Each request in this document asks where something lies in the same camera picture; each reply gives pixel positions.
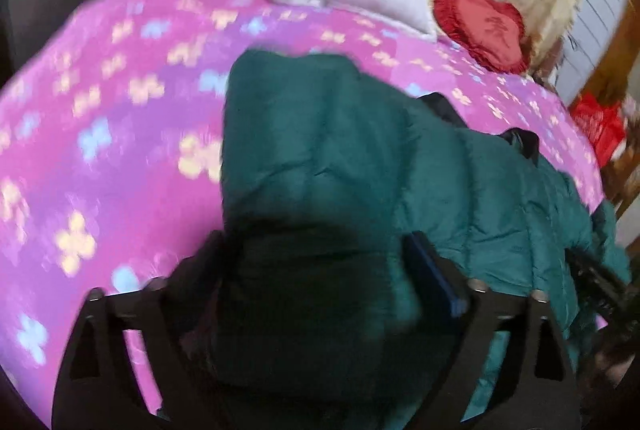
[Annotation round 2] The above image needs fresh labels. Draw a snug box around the green puffer jacket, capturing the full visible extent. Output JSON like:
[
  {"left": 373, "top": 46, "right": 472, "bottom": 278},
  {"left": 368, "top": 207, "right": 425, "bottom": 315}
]
[{"left": 220, "top": 47, "right": 632, "bottom": 430}]

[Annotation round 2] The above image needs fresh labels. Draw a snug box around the pink floral bedsheet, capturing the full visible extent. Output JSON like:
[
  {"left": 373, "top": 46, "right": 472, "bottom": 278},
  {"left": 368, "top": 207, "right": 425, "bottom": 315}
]
[{"left": 0, "top": 0, "right": 608, "bottom": 416}]

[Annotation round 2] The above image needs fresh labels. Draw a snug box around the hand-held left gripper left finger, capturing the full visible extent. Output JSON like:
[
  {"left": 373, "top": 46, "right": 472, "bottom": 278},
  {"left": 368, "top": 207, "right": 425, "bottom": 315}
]
[{"left": 52, "top": 231, "right": 228, "bottom": 430}]

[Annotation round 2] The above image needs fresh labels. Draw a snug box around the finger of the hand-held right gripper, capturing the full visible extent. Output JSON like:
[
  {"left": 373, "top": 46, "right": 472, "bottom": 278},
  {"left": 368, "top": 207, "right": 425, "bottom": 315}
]
[{"left": 567, "top": 250, "right": 632, "bottom": 317}]

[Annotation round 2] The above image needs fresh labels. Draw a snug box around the red heart-shaped pillow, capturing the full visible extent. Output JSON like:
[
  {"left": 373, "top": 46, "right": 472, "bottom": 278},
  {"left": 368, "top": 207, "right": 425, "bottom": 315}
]
[{"left": 432, "top": 0, "right": 531, "bottom": 75}]

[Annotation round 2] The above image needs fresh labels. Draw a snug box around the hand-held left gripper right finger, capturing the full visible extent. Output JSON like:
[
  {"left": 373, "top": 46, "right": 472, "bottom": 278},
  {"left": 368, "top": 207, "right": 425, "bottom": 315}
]
[{"left": 403, "top": 231, "right": 584, "bottom": 430}]

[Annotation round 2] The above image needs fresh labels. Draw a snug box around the red gift bag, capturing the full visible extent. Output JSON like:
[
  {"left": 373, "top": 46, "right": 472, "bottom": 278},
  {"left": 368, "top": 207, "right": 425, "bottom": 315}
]
[{"left": 570, "top": 92, "right": 628, "bottom": 166}]

